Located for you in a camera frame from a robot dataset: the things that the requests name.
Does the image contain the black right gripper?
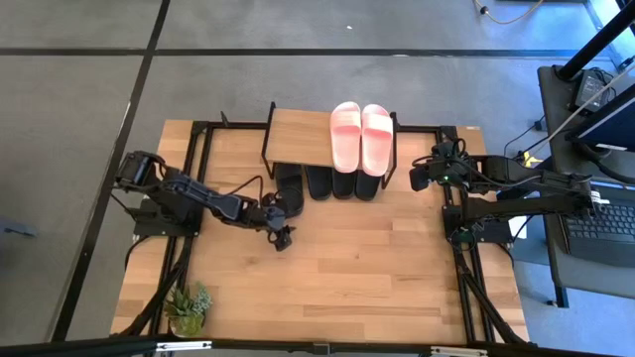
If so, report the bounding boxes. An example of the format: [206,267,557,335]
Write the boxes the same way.
[409,161,472,193]

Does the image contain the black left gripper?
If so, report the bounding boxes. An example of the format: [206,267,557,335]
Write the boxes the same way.
[255,203,298,253]

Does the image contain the black slide sandal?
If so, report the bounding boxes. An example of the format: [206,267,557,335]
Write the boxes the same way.
[304,166,334,201]
[331,171,357,201]
[354,171,382,202]
[274,163,306,219]

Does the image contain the small green potted plant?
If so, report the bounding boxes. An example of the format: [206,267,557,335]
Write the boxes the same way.
[162,280,214,339]

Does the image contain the black power adapter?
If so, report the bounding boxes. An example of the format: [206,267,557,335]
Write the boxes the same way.
[573,68,605,113]

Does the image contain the dark grey side desk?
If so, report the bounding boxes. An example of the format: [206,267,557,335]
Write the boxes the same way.
[537,63,635,306]

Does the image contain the black flat monitor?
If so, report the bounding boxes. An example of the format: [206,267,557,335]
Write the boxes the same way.
[565,81,635,153]

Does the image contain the black laptop keyboard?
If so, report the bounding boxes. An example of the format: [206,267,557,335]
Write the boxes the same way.
[563,197,635,270]

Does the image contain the black vertical pole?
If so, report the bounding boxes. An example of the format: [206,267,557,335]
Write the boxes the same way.
[558,0,635,81]

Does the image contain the black rig crossbar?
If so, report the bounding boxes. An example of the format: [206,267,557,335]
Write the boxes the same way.
[0,335,635,357]

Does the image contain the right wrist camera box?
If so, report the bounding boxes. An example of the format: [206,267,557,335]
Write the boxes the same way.
[430,143,458,168]

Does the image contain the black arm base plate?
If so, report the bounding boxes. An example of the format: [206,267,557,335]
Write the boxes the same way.
[132,197,205,238]
[443,202,515,245]

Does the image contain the wooden shelf with black frame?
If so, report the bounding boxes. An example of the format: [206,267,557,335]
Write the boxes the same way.
[261,101,400,191]

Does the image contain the black aluminium rig frame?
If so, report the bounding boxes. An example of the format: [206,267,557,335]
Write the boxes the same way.
[111,109,530,348]

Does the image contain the black floor cable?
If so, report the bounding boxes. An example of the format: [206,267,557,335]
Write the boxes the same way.
[489,114,547,170]

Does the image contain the yellow floor cable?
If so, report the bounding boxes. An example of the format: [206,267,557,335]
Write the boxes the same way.
[472,0,546,26]

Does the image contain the white cable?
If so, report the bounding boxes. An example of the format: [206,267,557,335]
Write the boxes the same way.
[545,61,635,145]

